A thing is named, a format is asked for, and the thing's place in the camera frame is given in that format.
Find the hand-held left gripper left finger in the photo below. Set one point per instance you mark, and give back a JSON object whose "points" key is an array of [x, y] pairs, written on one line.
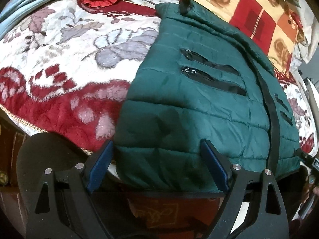
{"points": [[101, 164]]}

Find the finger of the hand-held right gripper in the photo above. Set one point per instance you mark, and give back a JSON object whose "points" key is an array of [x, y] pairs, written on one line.
{"points": [[305, 156]]}

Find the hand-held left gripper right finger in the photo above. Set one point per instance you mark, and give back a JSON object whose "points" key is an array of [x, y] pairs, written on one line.
{"points": [[215, 165]]}

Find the green puffer jacket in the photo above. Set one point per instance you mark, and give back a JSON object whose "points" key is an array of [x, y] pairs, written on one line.
{"points": [[199, 117]]}

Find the red mat with gold script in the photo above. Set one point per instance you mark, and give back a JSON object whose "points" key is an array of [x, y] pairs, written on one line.
{"points": [[162, 211]]}

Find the floral plush blanket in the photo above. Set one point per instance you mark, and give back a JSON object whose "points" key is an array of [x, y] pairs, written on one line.
{"points": [[62, 54]]}

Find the white pillow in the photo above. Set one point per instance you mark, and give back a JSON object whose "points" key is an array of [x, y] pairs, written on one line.
{"points": [[307, 29]]}

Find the red and cream checkered quilt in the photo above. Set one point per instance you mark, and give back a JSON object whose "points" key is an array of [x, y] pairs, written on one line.
{"points": [[249, 10]]}

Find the light blue cloth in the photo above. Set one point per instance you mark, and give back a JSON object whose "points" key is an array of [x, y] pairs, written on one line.
{"points": [[22, 5]]}

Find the dark red bed frame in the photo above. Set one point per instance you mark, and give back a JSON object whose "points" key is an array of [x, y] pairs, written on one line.
{"points": [[10, 154]]}

